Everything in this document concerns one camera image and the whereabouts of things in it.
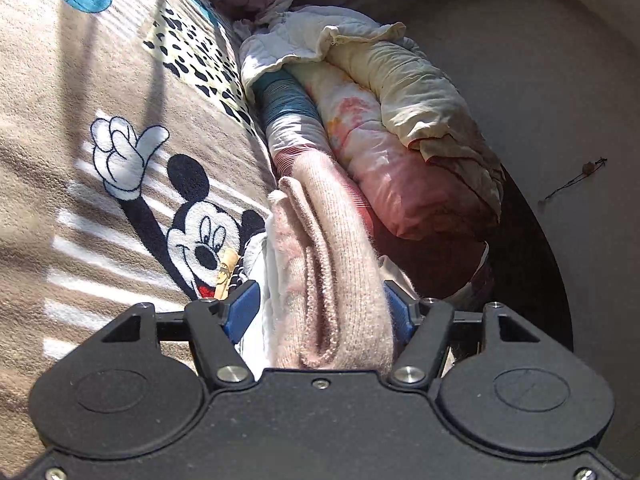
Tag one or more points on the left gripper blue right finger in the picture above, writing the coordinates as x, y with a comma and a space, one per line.
404, 310

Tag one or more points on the Mickey Mouse bed blanket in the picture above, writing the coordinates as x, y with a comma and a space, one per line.
129, 161

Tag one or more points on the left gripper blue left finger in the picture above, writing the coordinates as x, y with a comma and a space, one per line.
240, 309

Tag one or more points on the beige knitted sweater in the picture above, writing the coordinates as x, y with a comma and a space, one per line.
327, 309

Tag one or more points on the rolled cream floral quilt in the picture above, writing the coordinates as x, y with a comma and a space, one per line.
428, 188

